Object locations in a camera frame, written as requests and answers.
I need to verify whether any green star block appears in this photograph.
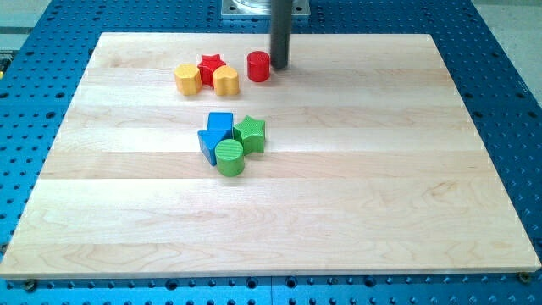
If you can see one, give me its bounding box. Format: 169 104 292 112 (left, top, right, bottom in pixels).
233 115 266 155

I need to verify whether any red star block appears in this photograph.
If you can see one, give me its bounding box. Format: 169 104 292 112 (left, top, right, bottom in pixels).
197 54 226 87

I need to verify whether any green cylinder block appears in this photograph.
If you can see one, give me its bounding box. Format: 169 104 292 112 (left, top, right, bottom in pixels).
215 139 245 177

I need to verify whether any blue cube block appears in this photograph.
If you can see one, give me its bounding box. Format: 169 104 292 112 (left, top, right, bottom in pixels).
207 112 234 132

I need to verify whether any blue triangle block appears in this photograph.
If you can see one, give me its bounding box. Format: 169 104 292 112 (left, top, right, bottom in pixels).
197 130 232 166

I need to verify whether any yellow heart block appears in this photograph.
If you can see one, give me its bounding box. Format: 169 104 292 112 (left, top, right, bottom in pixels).
213 65 240 96

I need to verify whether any red cylinder block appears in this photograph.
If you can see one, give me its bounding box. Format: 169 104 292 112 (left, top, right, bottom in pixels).
246 51 270 82

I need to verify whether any light wooden board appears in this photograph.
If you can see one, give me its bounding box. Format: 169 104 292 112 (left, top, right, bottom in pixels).
1 32 540 279

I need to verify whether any yellow hexagon block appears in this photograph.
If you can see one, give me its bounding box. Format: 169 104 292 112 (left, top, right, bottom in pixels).
174 64 202 96

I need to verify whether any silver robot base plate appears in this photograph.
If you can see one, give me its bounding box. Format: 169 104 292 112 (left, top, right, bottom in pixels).
221 0 311 19

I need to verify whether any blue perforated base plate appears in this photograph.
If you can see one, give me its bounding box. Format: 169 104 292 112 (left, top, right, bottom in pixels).
1 0 541 304

